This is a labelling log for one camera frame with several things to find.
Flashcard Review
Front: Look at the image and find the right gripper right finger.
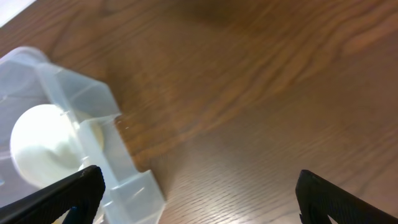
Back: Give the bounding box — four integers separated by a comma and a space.
295, 170, 397, 224

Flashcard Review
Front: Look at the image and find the clear plastic storage bin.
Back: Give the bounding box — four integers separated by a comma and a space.
1, 47, 165, 224

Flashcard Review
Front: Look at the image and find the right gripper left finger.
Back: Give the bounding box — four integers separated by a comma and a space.
1, 165, 106, 224

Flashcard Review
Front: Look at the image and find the small white bowl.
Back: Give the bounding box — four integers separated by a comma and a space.
10, 104, 91, 189

